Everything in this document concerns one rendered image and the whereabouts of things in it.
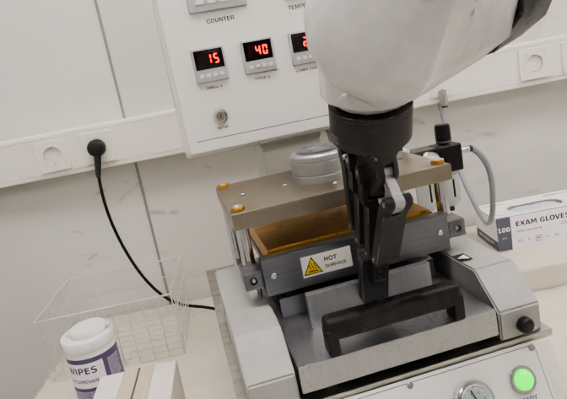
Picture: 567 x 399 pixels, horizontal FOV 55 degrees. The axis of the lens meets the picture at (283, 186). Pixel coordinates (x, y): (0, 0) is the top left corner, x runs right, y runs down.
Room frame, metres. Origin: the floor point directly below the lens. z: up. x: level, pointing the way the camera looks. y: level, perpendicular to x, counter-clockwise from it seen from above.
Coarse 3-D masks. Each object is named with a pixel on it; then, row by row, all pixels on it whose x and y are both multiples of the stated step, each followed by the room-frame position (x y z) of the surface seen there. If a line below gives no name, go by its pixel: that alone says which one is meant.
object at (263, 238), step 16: (336, 208) 0.68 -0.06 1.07; (416, 208) 0.64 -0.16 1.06; (272, 224) 0.69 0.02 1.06; (288, 224) 0.67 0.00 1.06; (304, 224) 0.66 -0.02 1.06; (320, 224) 0.65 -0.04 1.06; (336, 224) 0.64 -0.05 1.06; (256, 240) 0.67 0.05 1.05; (272, 240) 0.62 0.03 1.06; (288, 240) 0.61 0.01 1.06; (304, 240) 0.60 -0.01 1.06; (320, 240) 0.60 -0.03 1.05
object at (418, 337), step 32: (320, 288) 0.57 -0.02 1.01; (352, 288) 0.56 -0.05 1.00; (416, 288) 0.58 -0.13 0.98; (288, 320) 0.59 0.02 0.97; (320, 320) 0.56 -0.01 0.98; (416, 320) 0.53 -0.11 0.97; (448, 320) 0.52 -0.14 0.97; (480, 320) 0.52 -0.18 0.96; (320, 352) 0.50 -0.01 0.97; (352, 352) 0.49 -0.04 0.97; (384, 352) 0.50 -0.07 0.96; (416, 352) 0.50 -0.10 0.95; (320, 384) 0.48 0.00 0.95
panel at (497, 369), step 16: (496, 352) 0.52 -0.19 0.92; (512, 352) 0.52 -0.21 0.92; (528, 352) 0.52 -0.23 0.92; (448, 368) 0.50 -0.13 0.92; (464, 368) 0.51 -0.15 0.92; (480, 368) 0.51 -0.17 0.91; (496, 368) 0.51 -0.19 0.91; (512, 368) 0.51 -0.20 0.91; (528, 368) 0.51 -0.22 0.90; (544, 368) 0.51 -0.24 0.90; (400, 384) 0.49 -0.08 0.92; (416, 384) 0.49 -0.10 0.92; (432, 384) 0.50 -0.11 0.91; (448, 384) 0.50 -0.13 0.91; (496, 384) 0.50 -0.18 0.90; (512, 384) 0.50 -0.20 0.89; (544, 384) 0.50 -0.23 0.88
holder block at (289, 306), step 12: (396, 264) 0.63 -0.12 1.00; (408, 264) 0.62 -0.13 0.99; (432, 264) 0.63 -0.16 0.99; (348, 276) 0.62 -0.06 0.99; (432, 276) 0.63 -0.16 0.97; (300, 288) 0.61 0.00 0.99; (312, 288) 0.61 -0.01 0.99; (276, 300) 0.62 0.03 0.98; (288, 300) 0.59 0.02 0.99; (300, 300) 0.60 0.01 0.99; (288, 312) 0.59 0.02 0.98; (300, 312) 0.60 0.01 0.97
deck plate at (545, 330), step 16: (208, 272) 0.91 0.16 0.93; (224, 320) 0.70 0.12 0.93; (224, 336) 0.66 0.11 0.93; (528, 336) 0.53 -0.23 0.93; (544, 336) 0.53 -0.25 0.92; (448, 352) 0.52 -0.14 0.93; (464, 352) 0.52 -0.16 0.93; (480, 352) 0.51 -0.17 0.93; (400, 368) 0.51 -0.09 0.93; (416, 368) 0.50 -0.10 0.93; (432, 368) 0.50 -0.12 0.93; (240, 384) 0.54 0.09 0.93; (352, 384) 0.50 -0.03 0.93; (368, 384) 0.49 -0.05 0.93; (384, 384) 0.49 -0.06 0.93
